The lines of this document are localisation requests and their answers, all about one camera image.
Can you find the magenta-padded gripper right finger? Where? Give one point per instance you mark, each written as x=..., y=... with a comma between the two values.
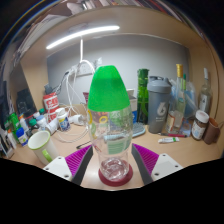
x=146, y=159

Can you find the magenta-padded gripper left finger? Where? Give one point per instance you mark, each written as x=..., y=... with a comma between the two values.
x=76, y=160

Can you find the clear bottle with green cap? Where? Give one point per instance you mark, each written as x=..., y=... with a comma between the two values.
x=108, y=90

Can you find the small white tube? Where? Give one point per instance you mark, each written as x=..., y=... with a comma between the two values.
x=168, y=140

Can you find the light blue hairbrush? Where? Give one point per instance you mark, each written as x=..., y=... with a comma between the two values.
x=138, y=130

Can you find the flat round red coaster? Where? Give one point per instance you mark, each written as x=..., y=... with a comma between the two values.
x=104, y=178

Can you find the red pen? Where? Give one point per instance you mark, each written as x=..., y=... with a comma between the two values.
x=175, y=135

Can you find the white power adapter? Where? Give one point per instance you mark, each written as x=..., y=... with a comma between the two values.
x=78, y=119

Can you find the white blue-labelled pill bottle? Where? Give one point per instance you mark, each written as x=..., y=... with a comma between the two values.
x=63, y=120

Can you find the grey shaker bottle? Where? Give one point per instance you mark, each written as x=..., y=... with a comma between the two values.
x=159, y=106

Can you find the blue and white box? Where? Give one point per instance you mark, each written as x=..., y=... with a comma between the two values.
x=133, y=106

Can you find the small blue and white bottle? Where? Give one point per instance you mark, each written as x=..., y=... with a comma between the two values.
x=22, y=137

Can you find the clear bottle with gold cap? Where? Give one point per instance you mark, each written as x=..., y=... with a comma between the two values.
x=176, y=106

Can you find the tall dark green bottle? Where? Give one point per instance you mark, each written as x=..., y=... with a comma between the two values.
x=143, y=96

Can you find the brown jar with white lid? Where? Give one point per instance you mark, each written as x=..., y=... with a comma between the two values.
x=200, y=126

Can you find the brown cup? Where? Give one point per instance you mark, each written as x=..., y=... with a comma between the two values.
x=211, y=131

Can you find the green mouthwash bottle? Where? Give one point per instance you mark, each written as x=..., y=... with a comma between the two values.
x=14, y=123

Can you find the large black tub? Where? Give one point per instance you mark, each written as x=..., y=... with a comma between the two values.
x=26, y=100

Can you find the clear glass bottle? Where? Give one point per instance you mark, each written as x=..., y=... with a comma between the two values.
x=205, y=95

